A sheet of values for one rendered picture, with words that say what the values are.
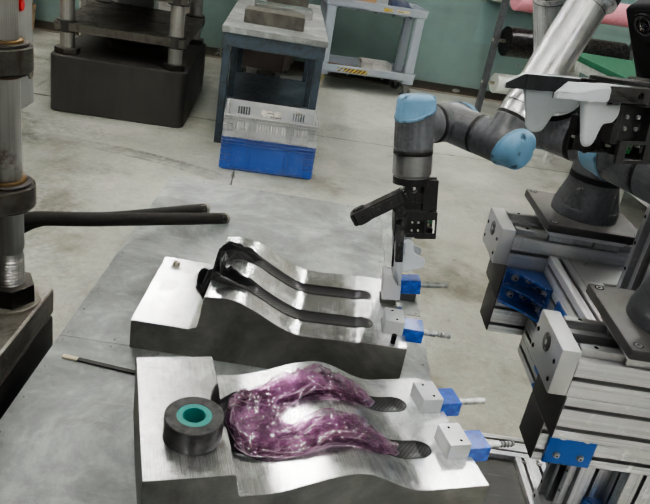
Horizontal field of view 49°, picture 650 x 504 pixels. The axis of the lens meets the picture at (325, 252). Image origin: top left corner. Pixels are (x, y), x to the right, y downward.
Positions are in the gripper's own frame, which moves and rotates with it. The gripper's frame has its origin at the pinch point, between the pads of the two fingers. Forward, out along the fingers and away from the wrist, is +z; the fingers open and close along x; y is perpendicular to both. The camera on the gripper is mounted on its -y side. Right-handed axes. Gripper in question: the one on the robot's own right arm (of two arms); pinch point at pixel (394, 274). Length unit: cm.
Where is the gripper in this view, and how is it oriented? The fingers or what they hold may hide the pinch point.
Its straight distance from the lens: 142.2
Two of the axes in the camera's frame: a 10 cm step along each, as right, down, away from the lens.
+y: 10.0, 0.3, -0.2
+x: 0.3, -3.0, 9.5
